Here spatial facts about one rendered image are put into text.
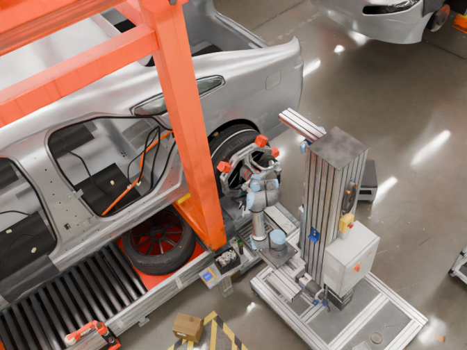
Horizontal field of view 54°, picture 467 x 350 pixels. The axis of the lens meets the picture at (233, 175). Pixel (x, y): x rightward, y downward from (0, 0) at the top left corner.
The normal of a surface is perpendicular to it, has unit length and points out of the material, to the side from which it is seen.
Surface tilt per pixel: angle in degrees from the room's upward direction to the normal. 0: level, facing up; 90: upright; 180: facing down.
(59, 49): 9
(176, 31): 90
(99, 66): 90
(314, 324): 0
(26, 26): 0
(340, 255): 0
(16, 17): 90
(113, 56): 90
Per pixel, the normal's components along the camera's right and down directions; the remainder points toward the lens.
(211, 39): -0.67, 0.38
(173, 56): 0.60, 0.58
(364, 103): -0.09, -0.63
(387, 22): -0.32, 0.75
